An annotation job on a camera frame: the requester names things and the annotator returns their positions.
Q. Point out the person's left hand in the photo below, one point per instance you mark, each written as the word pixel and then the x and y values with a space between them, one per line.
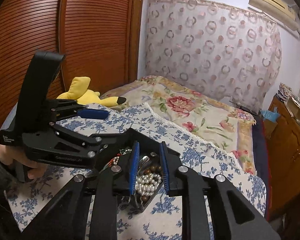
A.
pixel 11 154

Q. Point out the cream wall air conditioner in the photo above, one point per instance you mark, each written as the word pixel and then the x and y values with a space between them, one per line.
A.
pixel 278 9

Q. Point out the wooden sideboard cabinet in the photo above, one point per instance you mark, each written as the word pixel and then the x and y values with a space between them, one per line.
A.
pixel 284 162

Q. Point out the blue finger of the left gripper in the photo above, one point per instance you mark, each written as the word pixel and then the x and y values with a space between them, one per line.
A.
pixel 69 142
pixel 93 114

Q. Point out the pink floral bed quilt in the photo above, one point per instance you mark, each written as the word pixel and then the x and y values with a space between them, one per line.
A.
pixel 227 127

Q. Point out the cardboard box on cabinet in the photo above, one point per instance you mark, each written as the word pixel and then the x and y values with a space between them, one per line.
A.
pixel 294 107

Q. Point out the pink circle patterned curtain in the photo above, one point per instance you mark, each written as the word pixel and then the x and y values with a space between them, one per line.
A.
pixel 224 52

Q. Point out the silver engraved bangle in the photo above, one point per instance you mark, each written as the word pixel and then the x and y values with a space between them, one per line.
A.
pixel 143 165

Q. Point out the blue floral white blanket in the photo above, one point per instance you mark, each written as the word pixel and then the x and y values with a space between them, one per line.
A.
pixel 161 218

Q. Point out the light blue gift bag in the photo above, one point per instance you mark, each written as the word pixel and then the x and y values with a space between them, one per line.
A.
pixel 270 115

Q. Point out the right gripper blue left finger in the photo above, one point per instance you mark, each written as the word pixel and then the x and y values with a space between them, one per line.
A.
pixel 133 166

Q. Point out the black jewelry box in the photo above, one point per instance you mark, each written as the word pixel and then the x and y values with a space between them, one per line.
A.
pixel 112 192

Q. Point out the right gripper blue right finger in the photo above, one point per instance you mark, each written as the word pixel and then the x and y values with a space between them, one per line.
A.
pixel 164 167

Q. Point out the yellow Pikachu plush toy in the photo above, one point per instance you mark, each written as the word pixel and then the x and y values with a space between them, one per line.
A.
pixel 79 91

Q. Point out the green stone pendant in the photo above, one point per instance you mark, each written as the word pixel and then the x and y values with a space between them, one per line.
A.
pixel 124 151

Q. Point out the brown louvered wardrobe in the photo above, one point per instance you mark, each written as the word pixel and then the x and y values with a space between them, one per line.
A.
pixel 100 39

